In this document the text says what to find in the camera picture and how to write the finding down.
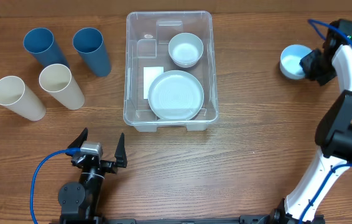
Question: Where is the grey plate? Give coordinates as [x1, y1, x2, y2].
[147, 70, 205, 121]

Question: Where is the blue cable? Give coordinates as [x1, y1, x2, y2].
[299, 19, 352, 224]
[29, 147, 81, 224]

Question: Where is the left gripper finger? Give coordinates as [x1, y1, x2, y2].
[114, 133, 127, 168]
[67, 128, 88, 149]

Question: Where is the grey bowl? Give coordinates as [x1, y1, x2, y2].
[168, 32, 204, 60]

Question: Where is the white label in bin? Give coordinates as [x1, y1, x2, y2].
[143, 67, 164, 99]

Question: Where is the cream cup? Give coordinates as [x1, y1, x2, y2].
[0, 76, 46, 121]
[39, 63, 85, 110]

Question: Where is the dark blue cup far left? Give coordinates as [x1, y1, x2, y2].
[23, 27, 69, 67]

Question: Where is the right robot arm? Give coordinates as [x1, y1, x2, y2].
[260, 24, 352, 223]

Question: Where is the left blue cable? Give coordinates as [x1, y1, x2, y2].
[29, 147, 81, 224]

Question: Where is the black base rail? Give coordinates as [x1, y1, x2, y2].
[104, 215, 269, 224]

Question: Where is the light blue bowl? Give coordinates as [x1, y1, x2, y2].
[280, 44, 312, 80]

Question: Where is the pink bowl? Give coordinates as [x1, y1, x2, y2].
[173, 60, 198, 68]

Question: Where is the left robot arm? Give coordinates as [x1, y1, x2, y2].
[58, 128, 127, 223]

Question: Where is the dark blue cup near bin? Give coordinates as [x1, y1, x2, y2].
[73, 27, 111, 77]

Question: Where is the right blue cable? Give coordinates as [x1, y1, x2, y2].
[299, 19, 352, 224]

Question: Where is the clear plastic storage bin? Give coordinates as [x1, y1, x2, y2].
[123, 11, 220, 132]

